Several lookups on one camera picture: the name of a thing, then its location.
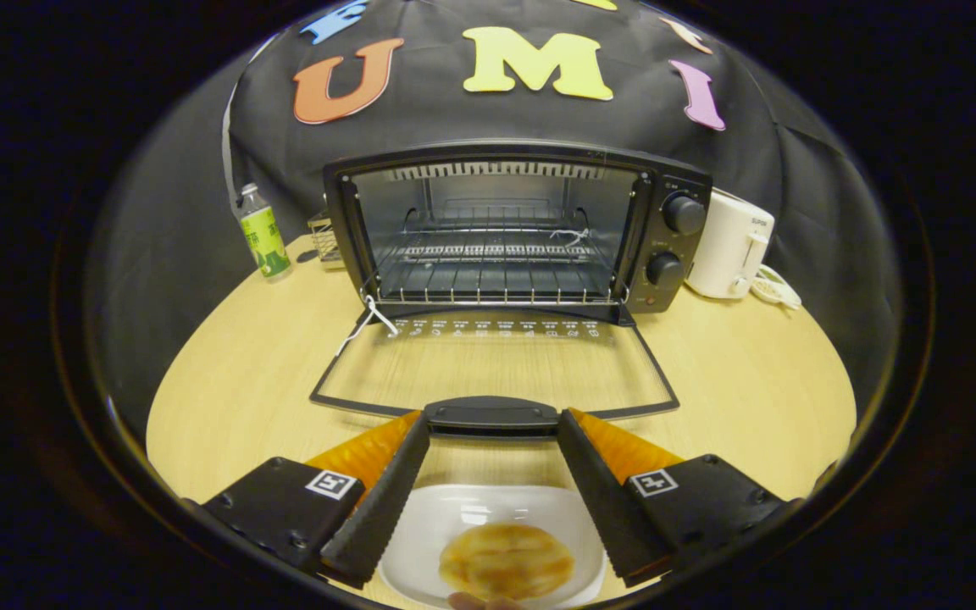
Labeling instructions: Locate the metal wire oven rack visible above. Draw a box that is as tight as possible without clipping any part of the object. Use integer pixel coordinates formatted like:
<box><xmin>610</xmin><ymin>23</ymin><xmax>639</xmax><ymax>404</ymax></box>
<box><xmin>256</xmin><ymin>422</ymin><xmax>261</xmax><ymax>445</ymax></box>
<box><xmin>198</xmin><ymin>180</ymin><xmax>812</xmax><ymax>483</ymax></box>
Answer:
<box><xmin>365</xmin><ymin>203</ymin><xmax>631</xmax><ymax>308</ymax></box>

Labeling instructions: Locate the white pop-up toaster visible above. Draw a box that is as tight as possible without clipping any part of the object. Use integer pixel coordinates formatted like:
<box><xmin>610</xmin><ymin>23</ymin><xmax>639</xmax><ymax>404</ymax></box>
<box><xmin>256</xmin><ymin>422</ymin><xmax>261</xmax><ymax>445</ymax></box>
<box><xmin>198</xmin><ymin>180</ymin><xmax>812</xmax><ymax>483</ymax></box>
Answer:
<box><xmin>685</xmin><ymin>188</ymin><xmax>777</xmax><ymax>300</ymax></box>

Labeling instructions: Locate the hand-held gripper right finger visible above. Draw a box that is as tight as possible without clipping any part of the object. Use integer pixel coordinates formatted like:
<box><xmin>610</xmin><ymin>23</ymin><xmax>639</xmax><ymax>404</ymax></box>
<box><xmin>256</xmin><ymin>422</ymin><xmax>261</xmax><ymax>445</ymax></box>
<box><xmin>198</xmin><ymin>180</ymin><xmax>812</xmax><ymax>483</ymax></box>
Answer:
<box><xmin>557</xmin><ymin>408</ymin><xmax>798</xmax><ymax>587</ymax></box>

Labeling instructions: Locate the black toaster oven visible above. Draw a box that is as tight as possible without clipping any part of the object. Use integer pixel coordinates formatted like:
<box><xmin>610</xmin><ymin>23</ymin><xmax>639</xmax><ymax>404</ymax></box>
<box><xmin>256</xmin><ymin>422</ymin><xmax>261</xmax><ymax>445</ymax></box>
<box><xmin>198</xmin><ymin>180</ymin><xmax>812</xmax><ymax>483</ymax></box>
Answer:
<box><xmin>310</xmin><ymin>140</ymin><xmax>713</xmax><ymax>440</ymax></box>

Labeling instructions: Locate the golden bread bun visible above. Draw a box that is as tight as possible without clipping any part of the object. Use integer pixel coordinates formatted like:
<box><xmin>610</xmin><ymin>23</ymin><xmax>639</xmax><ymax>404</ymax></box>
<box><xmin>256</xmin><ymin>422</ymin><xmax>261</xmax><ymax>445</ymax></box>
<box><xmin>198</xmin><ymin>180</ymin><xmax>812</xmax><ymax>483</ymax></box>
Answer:
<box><xmin>439</xmin><ymin>523</ymin><xmax>575</xmax><ymax>601</ymax></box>

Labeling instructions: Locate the white string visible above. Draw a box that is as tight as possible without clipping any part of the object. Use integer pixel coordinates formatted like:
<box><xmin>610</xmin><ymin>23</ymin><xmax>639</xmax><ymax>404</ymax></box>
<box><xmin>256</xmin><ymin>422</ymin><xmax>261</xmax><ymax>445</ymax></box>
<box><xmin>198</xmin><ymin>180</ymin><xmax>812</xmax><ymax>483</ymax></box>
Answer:
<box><xmin>335</xmin><ymin>294</ymin><xmax>400</xmax><ymax>357</ymax></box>

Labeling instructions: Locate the white plate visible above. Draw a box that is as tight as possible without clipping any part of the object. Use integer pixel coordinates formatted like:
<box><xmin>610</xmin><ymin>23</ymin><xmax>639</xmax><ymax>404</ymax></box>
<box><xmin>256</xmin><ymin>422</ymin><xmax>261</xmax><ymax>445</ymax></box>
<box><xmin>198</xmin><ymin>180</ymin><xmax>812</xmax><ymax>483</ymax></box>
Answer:
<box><xmin>378</xmin><ymin>485</ymin><xmax>607</xmax><ymax>609</ymax></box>

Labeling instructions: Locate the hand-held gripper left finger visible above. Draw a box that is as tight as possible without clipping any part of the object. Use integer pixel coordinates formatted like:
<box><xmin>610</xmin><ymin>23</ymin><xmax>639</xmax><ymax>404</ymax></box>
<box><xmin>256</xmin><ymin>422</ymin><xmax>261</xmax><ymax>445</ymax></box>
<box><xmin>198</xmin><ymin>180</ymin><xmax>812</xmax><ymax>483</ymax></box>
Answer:
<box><xmin>200</xmin><ymin>411</ymin><xmax>431</xmax><ymax>590</ymax></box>

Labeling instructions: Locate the green label plastic bottle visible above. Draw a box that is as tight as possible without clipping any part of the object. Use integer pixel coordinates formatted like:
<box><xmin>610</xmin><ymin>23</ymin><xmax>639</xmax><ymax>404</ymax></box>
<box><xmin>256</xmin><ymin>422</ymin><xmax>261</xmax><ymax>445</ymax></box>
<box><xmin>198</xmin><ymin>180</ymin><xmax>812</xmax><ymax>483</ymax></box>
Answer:
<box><xmin>236</xmin><ymin>183</ymin><xmax>292</xmax><ymax>280</ymax></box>

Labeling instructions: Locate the white divided snack dish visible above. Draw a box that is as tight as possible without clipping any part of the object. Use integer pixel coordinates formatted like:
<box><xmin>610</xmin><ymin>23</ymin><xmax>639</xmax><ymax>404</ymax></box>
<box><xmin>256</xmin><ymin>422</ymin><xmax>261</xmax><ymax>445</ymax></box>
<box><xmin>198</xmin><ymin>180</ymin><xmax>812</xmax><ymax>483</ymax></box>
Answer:
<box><xmin>749</xmin><ymin>264</ymin><xmax>802</xmax><ymax>310</ymax></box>

